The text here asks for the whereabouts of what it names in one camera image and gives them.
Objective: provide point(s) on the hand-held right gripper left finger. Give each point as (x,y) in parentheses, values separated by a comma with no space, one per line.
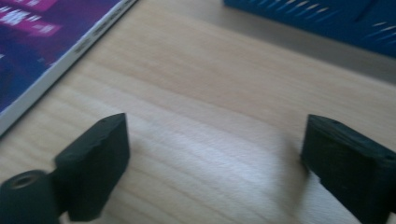
(93,168)

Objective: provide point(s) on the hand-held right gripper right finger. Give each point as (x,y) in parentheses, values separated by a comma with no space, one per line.
(345,161)

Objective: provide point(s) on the purple cover book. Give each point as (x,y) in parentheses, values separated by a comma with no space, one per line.
(37,46)

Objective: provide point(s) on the blue mesh file rack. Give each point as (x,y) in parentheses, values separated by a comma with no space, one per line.
(327,18)

